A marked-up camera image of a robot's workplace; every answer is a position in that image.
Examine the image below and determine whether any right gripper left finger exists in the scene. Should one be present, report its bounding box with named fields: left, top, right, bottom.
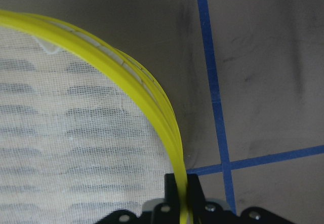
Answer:
left=150, top=173, right=180, bottom=224

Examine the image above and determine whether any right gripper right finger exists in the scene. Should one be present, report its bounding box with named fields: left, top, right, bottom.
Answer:
left=187, top=174, right=215, bottom=224

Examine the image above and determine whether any yellow steamer layer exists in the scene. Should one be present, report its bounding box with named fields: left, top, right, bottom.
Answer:
left=1, top=10, right=188, bottom=223

